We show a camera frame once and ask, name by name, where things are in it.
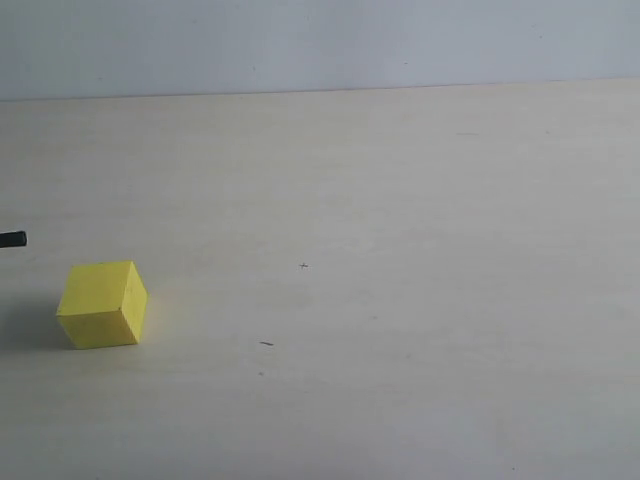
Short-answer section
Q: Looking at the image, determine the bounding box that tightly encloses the yellow cube block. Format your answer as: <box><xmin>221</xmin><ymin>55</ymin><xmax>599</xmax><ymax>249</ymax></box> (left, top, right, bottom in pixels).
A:
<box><xmin>56</xmin><ymin>260</ymin><xmax>148</xmax><ymax>349</ymax></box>

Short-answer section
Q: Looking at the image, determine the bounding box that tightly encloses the black and white marker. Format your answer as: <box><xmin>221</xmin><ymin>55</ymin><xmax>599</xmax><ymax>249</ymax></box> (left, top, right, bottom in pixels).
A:
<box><xmin>0</xmin><ymin>231</ymin><xmax>27</xmax><ymax>249</ymax></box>

